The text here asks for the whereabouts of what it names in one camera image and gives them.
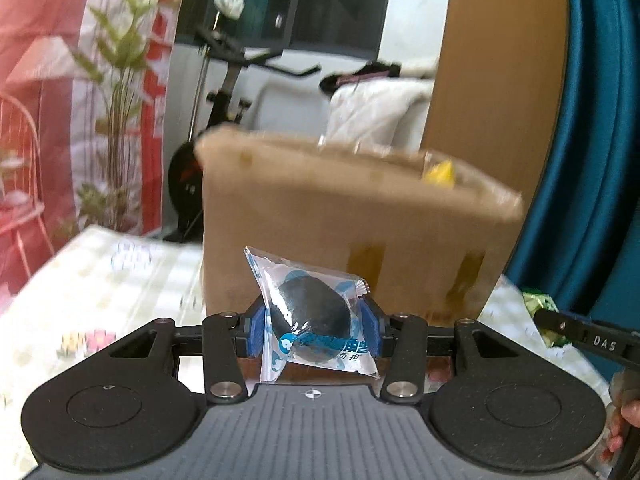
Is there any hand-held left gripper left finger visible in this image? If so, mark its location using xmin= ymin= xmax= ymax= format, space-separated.
xmin=107 ymin=306 xmax=266 ymax=405

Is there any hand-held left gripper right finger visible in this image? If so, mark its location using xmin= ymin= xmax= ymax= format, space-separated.
xmin=362 ymin=300 xmax=521 ymax=405

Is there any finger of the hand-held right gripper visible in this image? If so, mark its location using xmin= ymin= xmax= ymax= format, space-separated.
xmin=534 ymin=308 xmax=640 ymax=363

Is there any clear packet with black snack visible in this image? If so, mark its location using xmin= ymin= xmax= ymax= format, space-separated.
xmin=243 ymin=246 xmax=381 ymax=385

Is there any green snack packet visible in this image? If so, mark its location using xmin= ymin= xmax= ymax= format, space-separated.
xmin=520 ymin=287 xmax=571 ymax=348

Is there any brown cardboard box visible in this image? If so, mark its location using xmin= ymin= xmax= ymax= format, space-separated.
xmin=194 ymin=125 xmax=526 ymax=321

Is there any yellow snack packet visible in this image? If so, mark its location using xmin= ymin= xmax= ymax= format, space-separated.
xmin=421 ymin=159 xmax=458 ymax=187

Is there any person's right hand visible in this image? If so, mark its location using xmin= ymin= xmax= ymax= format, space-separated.
xmin=601 ymin=372 xmax=640 ymax=463

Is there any green checked tablecloth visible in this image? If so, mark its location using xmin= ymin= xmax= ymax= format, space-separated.
xmin=0 ymin=225 xmax=616 ymax=471

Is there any teal curtain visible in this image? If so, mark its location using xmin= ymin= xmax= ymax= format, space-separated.
xmin=505 ymin=0 xmax=640 ymax=331

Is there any black exercise bike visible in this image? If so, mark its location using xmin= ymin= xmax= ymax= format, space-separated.
xmin=167 ymin=25 xmax=321 ymax=241

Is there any wooden board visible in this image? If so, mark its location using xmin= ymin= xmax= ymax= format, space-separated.
xmin=420 ymin=0 xmax=568 ymax=321

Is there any red printed backdrop cloth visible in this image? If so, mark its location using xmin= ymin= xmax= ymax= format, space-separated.
xmin=0 ymin=0 xmax=193 ymax=296

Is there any dark window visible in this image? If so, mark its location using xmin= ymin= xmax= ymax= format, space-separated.
xmin=175 ymin=0 xmax=396 ymax=58

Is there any black and pink strap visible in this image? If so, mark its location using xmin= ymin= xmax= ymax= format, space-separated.
xmin=319 ymin=60 xmax=436 ymax=96

